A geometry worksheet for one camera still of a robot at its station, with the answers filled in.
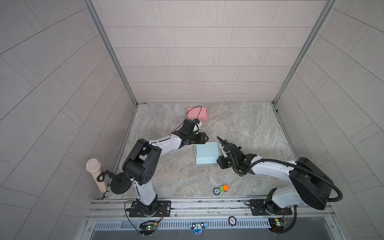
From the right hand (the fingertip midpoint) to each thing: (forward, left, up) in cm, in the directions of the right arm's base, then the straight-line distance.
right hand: (217, 162), depth 86 cm
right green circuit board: (-31, -24, -1) cm, 39 cm away
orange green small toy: (-15, -1, +2) cm, 15 cm away
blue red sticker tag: (-30, +13, +1) cm, 32 cm away
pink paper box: (+20, +10, +22) cm, 31 cm away
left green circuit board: (-29, +35, +3) cm, 45 cm away
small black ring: (-15, +3, -1) cm, 15 cm away
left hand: (+13, +3, +7) cm, 16 cm away
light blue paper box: (+4, +6, +5) cm, 8 cm away
